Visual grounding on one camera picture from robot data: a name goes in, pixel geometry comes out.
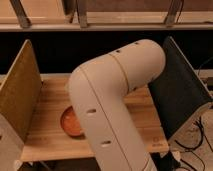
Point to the wooden shelf frame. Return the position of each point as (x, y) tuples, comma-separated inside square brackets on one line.
[(105, 15)]

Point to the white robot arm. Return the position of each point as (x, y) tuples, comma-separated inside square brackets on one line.
[(97, 89)]

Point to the orange bowl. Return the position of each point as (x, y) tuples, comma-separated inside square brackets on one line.
[(70, 124)]

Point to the right dark board panel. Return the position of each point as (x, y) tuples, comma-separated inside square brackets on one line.
[(179, 95)]

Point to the left cork board panel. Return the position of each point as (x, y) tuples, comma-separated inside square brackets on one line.
[(19, 92)]

